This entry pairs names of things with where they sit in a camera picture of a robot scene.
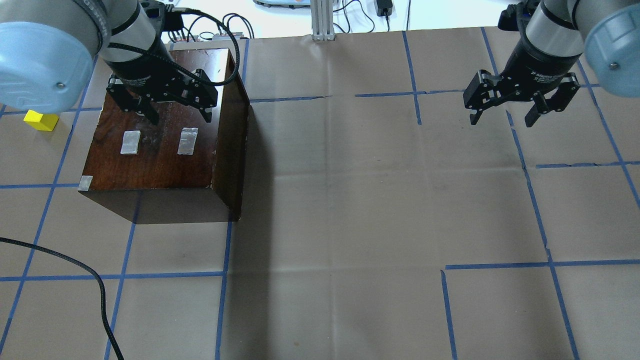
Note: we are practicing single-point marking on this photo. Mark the yellow block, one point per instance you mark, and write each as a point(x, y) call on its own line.
point(43, 122)

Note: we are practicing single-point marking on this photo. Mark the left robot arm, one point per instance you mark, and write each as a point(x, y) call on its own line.
point(48, 48)

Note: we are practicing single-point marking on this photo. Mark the aluminium frame post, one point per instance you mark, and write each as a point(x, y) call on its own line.
point(322, 28)

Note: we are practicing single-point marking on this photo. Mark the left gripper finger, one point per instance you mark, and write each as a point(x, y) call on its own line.
point(206, 113)
point(145, 109)

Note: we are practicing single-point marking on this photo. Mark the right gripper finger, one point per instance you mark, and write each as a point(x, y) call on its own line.
point(540, 108)
point(475, 114)

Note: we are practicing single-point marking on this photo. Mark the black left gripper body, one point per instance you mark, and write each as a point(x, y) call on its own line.
point(141, 66)

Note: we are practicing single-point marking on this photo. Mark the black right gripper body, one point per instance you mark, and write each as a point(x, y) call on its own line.
point(531, 65)

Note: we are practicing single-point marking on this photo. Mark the dark wooden drawer cabinet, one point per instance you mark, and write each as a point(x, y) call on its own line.
point(182, 170)

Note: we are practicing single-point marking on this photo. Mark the black power adapter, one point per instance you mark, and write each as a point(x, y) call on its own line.
point(384, 8)

